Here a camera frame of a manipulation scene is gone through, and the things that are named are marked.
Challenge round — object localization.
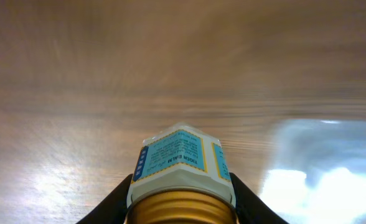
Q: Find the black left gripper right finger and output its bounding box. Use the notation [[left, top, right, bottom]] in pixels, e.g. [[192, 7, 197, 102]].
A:
[[230, 172, 288, 224]]

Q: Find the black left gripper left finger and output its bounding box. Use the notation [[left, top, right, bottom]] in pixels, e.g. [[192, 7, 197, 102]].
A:
[[77, 174, 133, 224]]

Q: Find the clear plastic container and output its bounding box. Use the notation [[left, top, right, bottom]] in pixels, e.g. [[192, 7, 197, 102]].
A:
[[260, 119, 366, 223]]

